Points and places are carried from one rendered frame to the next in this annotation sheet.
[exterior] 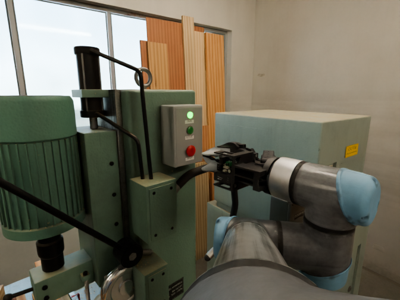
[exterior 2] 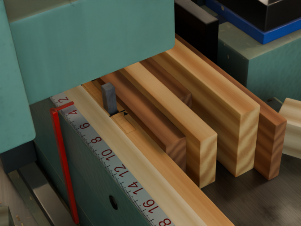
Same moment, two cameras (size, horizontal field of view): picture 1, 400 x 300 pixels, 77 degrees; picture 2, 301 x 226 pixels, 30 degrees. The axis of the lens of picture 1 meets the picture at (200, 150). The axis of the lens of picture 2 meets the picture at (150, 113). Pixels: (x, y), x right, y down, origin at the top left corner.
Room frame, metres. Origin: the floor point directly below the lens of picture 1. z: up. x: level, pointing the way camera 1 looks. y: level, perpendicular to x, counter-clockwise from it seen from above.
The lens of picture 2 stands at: (0.93, 0.50, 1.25)
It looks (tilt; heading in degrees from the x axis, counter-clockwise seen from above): 41 degrees down; 192
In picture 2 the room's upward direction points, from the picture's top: 3 degrees counter-clockwise
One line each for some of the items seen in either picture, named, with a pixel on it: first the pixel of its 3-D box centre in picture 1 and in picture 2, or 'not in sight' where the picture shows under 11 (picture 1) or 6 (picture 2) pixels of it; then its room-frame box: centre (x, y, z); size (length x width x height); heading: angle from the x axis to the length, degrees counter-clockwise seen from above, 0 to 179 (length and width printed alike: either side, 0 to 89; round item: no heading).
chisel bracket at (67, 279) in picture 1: (63, 278); (73, 26); (0.59, 0.36, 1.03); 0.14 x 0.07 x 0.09; 133
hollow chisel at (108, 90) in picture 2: not in sight; (110, 108); (0.58, 0.38, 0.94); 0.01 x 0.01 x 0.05; 43
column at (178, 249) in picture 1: (149, 202); not in sight; (0.77, 0.17, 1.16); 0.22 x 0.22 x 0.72; 43
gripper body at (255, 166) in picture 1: (247, 170); not in sight; (0.48, -0.10, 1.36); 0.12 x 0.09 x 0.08; 42
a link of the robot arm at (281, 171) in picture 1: (287, 180); not in sight; (0.43, -0.16, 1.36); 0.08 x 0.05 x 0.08; 132
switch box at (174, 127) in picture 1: (182, 134); not in sight; (0.69, 0.05, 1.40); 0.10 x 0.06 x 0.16; 133
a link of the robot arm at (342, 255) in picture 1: (314, 247); not in sight; (0.37, -0.19, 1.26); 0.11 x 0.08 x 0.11; 80
